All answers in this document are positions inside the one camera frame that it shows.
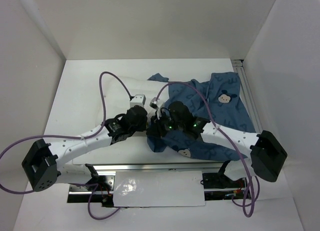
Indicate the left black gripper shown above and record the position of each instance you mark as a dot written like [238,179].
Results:
[143,127]

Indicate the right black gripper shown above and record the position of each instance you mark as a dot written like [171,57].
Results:
[155,129]

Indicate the white pillow yellow edge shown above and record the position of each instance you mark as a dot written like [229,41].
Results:
[134,150]

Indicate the blue cartoon print pillowcase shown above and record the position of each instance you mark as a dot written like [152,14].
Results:
[217,99]

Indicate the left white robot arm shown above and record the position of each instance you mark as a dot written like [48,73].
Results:
[44,162]

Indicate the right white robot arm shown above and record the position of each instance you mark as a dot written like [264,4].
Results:
[261,154]

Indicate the white cover plate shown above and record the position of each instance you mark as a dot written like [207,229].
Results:
[145,189]

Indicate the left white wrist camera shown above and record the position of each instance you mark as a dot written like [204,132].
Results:
[138,100]

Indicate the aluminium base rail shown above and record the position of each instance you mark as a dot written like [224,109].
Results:
[216,186]

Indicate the aluminium side rail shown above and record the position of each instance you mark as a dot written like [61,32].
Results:
[246,94]

